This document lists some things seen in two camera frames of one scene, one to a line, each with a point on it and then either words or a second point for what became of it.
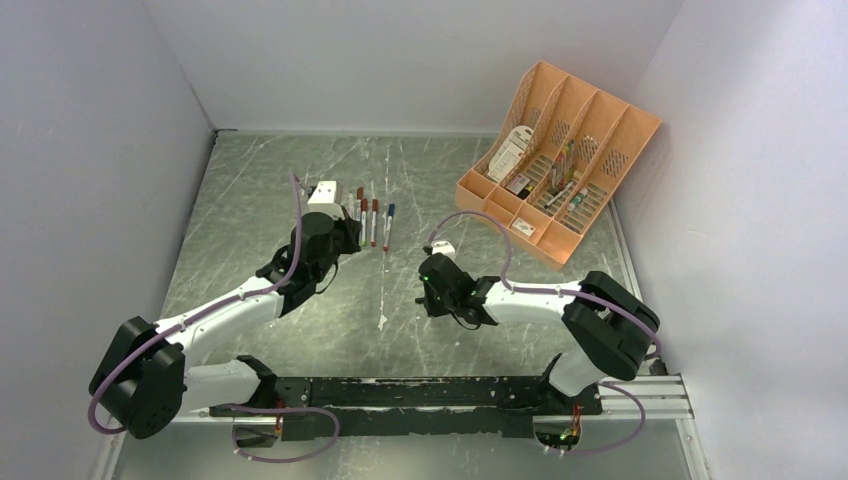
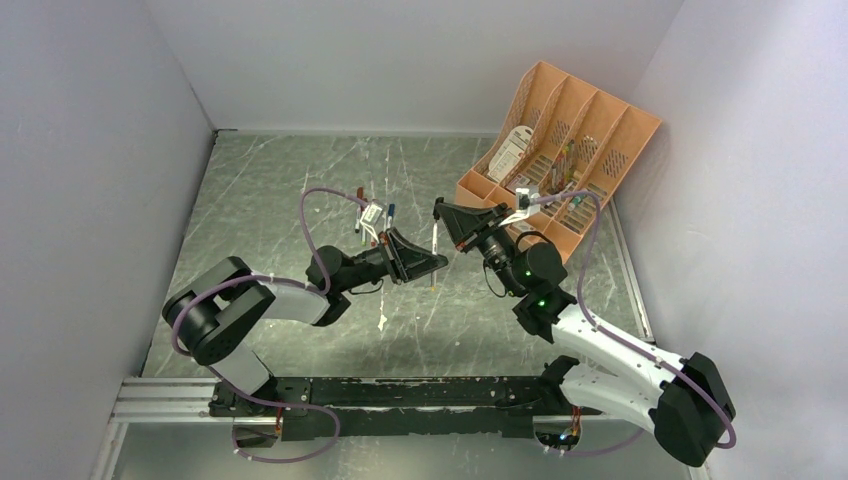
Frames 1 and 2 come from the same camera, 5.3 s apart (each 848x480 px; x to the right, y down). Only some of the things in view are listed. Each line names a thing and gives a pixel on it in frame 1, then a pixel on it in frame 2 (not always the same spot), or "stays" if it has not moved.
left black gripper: (350, 229) → (406, 261)
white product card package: (509, 151) stays
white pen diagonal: (391, 212) stays
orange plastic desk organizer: (558, 164) stays
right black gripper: (431, 308) → (460, 219)
